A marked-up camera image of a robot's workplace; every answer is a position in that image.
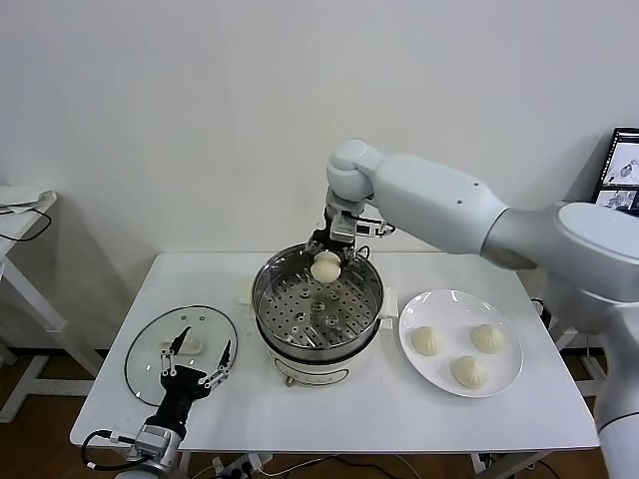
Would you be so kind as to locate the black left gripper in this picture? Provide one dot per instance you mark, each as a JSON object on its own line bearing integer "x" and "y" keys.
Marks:
{"x": 182, "y": 384}

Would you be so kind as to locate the white power strip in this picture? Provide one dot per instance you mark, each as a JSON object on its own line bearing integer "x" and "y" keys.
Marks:
{"x": 239, "y": 466}

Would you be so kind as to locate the white round plate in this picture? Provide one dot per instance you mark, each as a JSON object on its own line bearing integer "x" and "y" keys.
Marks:
{"x": 449, "y": 309}

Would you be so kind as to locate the white folded cloth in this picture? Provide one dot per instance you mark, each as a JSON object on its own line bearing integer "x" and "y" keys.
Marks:
{"x": 25, "y": 199}

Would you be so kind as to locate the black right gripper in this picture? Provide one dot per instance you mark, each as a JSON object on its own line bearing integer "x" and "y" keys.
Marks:
{"x": 327, "y": 234}

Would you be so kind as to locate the cream electric cooker pot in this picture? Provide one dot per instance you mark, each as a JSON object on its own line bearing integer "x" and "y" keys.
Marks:
{"x": 324, "y": 371}

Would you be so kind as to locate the white side table with laptop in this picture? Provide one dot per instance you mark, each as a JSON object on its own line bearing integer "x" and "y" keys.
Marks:
{"x": 566, "y": 335}

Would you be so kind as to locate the white side table with cloth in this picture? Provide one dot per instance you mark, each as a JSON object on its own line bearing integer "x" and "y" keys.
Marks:
{"x": 25, "y": 225}

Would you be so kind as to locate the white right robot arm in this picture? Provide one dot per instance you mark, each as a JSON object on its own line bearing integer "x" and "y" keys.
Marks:
{"x": 449, "y": 199}

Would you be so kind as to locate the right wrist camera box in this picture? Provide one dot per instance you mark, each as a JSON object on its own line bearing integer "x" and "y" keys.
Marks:
{"x": 367, "y": 229}

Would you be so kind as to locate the stainless steel steamer basket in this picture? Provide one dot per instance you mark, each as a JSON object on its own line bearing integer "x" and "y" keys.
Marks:
{"x": 349, "y": 309}

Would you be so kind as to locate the open grey laptop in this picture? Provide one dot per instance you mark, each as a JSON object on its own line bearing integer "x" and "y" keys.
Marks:
{"x": 619, "y": 169}

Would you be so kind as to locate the round glass lid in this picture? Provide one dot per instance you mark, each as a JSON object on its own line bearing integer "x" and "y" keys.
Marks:
{"x": 150, "y": 339}

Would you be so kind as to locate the white steamed baozi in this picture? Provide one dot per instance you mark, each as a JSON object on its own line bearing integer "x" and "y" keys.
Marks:
{"x": 488, "y": 339}
{"x": 427, "y": 341}
{"x": 325, "y": 269}
{"x": 469, "y": 372}

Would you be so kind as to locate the white work table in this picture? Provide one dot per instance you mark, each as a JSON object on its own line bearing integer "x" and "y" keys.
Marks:
{"x": 199, "y": 279}

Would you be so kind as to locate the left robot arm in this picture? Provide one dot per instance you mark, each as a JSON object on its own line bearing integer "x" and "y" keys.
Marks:
{"x": 157, "y": 444}

